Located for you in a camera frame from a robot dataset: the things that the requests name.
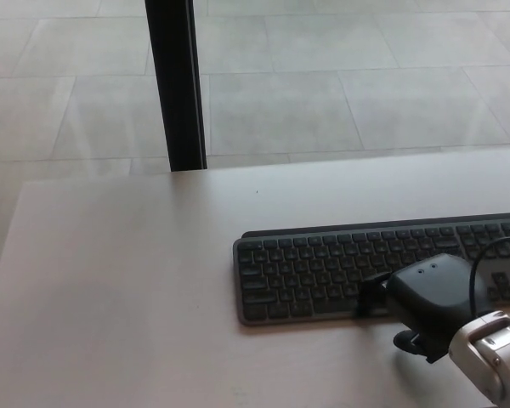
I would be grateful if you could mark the black metal window post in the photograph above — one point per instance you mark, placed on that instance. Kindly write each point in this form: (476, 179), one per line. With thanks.
(175, 85)

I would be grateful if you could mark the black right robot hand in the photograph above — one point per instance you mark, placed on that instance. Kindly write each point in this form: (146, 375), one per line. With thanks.
(433, 297)

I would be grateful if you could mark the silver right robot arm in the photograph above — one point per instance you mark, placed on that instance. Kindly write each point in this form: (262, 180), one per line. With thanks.
(489, 357)

